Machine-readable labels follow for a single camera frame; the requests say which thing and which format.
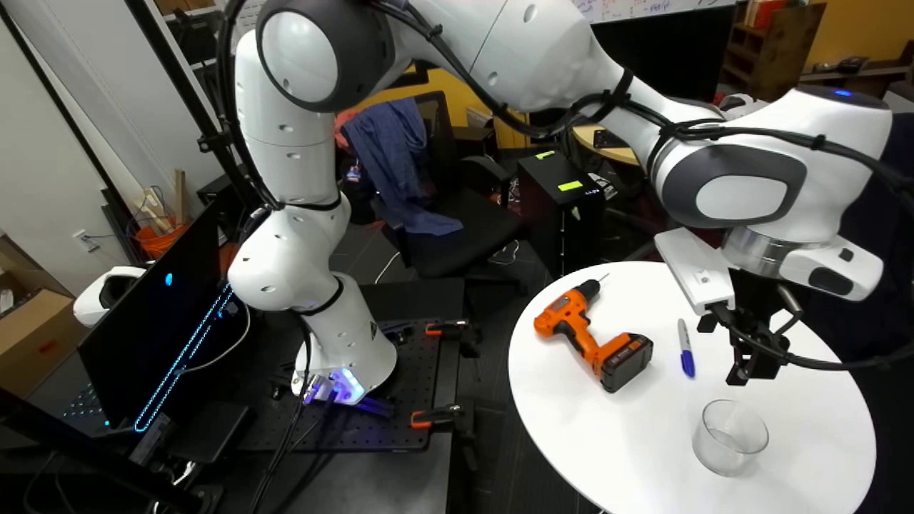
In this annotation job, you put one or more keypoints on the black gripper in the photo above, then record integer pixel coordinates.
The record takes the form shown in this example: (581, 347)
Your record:
(754, 320)

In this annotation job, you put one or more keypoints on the orange cordless drill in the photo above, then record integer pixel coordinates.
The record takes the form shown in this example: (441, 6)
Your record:
(614, 361)

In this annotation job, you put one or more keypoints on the cardboard box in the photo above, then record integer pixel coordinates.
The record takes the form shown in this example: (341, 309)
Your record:
(37, 329)

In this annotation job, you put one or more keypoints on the black computer tower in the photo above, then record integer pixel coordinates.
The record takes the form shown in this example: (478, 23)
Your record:
(551, 197)

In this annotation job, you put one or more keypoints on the blue marker pen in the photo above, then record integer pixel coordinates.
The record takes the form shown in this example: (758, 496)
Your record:
(685, 356)

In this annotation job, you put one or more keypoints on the round white table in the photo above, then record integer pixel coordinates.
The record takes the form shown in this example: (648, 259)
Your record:
(629, 451)

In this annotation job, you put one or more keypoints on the orange black clamp rear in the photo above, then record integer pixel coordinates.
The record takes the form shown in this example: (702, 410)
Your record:
(451, 329)

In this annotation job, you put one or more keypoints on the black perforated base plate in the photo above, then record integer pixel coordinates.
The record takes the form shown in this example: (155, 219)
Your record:
(300, 406)

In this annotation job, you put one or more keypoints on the blue jacket on chair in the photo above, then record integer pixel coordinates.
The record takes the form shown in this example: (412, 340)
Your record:
(388, 144)

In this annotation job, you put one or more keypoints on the black office chair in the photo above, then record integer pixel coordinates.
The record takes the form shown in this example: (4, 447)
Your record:
(455, 183)

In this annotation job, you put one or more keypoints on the black laptop with blue light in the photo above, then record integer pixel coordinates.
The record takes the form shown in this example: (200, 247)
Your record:
(140, 350)

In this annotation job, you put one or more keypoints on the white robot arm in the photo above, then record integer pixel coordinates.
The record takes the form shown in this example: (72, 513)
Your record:
(758, 193)

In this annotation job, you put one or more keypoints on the clear glass container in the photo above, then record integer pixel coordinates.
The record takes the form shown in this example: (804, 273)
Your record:
(728, 437)

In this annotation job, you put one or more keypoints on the orange black clamp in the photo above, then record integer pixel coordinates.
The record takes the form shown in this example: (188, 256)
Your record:
(451, 329)
(444, 418)

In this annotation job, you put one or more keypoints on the orange black clamp front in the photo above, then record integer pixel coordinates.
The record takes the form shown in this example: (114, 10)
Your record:
(444, 418)

